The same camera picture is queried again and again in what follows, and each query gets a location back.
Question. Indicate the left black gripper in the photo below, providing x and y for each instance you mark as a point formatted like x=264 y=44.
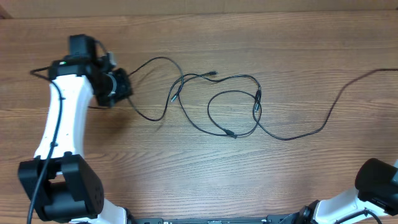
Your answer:
x=125 y=88

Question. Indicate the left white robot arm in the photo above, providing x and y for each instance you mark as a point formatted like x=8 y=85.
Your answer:
x=59 y=183

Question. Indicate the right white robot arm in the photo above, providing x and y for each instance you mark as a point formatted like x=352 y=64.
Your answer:
x=374 y=195

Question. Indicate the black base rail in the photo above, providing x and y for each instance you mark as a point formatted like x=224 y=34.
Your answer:
x=270 y=219

